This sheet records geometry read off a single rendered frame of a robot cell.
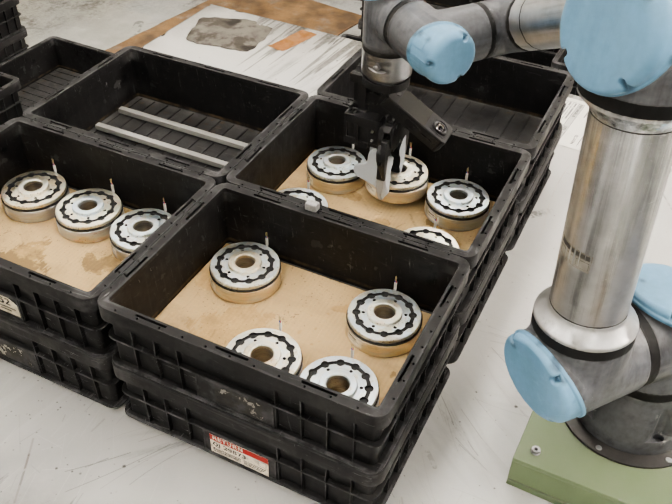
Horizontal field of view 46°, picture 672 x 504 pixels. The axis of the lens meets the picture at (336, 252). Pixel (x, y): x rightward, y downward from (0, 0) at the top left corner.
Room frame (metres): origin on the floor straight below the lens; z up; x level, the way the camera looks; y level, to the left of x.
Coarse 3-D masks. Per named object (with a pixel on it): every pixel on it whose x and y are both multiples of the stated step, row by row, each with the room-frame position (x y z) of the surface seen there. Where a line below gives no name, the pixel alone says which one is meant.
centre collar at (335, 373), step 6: (330, 372) 0.65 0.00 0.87; (336, 372) 0.65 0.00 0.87; (342, 372) 0.65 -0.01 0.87; (348, 372) 0.66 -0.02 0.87; (324, 378) 0.64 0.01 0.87; (330, 378) 0.65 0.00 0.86; (348, 378) 0.65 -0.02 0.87; (354, 378) 0.65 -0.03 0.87; (324, 384) 0.63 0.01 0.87; (354, 384) 0.64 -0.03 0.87; (348, 390) 0.63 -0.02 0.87; (354, 390) 0.63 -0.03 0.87
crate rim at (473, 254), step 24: (312, 96) 1.23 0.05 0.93; (288, 120) 1.15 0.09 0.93; (264, 144) 1.07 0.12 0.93; (480, 144) 1.10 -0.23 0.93; (504, 144) 1.09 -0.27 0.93; (240, 168) 1.00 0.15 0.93; (528, 168) 1.06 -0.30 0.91; (264, 192) 0.94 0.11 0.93; (504, 192) 0.96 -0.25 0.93; (336, 216) 0.89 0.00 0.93; (432, 240) 0.84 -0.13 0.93; (480, 240) 0.85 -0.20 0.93
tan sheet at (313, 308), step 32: (192, 288) 0.84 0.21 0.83; (288, 288) 0.84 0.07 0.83; (320, 288) 0.85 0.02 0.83; (352, 288) 0.85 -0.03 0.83; (160, 320) 0.77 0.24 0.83; (192, 320) 0.77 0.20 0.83; (224, 320) 0.78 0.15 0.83; (256, 320) 0.78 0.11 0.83; (288, 320) 0.78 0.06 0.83; (320, 320) 0.78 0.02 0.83; (320, 352) 0.72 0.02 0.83; (384, 384) 0.67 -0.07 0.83
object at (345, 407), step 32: (256, 192) 0.94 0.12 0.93; (352, 224) 0.87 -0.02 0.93; (448, 256) 0.81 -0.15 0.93; (448, 288) 0.75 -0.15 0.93; (128, 320) 0.68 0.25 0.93; (192, 352) 0.64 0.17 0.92; (224, 352) 0.63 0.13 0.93; (416, 352) 0.63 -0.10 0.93; (288, 384) 0.58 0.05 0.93; (352, 416) 0.55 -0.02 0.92; (384, 416) 0.54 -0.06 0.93
